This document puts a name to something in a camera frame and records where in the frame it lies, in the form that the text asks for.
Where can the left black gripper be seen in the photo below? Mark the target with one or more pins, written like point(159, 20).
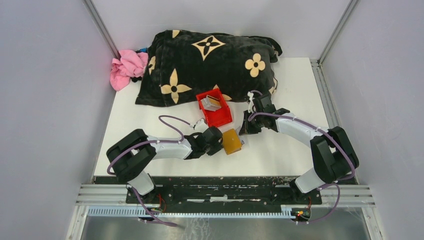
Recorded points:
point(217, 146)

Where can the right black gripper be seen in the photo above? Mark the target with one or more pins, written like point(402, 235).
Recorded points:
point(246, 129)

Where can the silver credit card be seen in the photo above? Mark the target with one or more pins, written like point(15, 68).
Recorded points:
point(241, 138)

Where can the yellow leather card holder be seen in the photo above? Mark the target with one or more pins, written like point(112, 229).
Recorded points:
point(231, 142)

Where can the red plastic bin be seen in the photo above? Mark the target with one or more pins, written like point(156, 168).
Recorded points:
point(219, 117)

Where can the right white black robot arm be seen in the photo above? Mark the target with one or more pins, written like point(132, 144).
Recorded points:
point(333, 156)

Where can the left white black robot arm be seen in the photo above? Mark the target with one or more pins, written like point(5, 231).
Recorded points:
point(129, 157)

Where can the stack of credit cards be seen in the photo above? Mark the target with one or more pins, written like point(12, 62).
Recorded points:
point(211, 103)

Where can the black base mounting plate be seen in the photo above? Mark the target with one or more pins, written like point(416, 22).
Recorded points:
point(243, 194)

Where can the black floral blanket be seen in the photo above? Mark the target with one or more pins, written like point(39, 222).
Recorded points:
point(183, 64)

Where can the pink cloth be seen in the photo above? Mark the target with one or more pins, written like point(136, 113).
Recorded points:
point(131, 64)

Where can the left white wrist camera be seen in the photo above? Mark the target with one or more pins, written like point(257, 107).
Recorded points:
point(200, 125)

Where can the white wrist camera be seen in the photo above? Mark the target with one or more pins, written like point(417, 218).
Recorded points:
point(250, 102)
point(200, 125)

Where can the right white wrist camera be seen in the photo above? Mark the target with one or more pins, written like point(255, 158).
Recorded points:
point(250, 102)

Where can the aluminium rail frame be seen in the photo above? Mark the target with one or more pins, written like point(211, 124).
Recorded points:
point(343, 205)

